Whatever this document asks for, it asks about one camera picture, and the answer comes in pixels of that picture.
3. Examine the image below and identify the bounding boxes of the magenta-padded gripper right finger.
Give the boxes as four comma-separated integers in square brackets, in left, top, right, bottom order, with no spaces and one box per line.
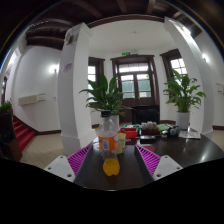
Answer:
[133,144,184,185]

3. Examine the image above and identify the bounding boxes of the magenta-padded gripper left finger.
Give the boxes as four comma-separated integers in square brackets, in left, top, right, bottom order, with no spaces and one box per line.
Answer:
[43,143,97,185]

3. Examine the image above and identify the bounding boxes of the orange drink plastic bottle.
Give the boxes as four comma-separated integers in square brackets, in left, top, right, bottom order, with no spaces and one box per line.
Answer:
[97,110,121,177]

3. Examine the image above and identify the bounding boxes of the flat round red coaster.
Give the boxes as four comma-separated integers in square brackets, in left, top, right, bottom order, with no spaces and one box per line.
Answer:
[143,145,156,153]

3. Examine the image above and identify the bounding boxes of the flat black wallet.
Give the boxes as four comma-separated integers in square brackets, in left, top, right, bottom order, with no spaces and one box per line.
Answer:
[139,134,157,144]

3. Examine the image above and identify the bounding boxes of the green book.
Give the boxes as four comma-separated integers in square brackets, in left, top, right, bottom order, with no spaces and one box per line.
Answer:
[156,123,171,132]

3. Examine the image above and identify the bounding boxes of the printed magazine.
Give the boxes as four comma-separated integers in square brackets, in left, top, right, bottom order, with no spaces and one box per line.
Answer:
[178,129,202,140]

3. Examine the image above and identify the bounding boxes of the red box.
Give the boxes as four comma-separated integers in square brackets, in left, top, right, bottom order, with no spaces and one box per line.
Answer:
[119,127,138,139]

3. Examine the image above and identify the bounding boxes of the red carpeted staircase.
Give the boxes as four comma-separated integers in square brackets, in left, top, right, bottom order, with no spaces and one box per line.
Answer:
[12,114,37,153]

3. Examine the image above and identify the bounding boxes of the black chair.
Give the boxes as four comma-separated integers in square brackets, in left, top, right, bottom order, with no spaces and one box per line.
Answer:
[131,105,161,126]

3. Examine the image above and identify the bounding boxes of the large-leaf plant in white pot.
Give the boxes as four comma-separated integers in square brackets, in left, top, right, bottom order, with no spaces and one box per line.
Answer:
[79,73,134,133]
[163,69,207,131]

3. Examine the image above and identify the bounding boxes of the small green stair plant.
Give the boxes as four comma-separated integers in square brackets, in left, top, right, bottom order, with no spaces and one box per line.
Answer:
[0,100,14,113]

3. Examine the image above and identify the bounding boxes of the dark wooden double door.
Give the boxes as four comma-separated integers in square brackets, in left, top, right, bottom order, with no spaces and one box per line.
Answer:
[110,54,160,108]

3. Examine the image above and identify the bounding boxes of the dark-framed window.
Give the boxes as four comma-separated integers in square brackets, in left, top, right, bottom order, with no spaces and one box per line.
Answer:
[160,49,188,81]
[88,57,105,91]

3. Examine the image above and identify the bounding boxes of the purple pillar sign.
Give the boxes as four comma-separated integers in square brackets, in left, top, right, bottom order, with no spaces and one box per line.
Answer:
[60,63,73,74]

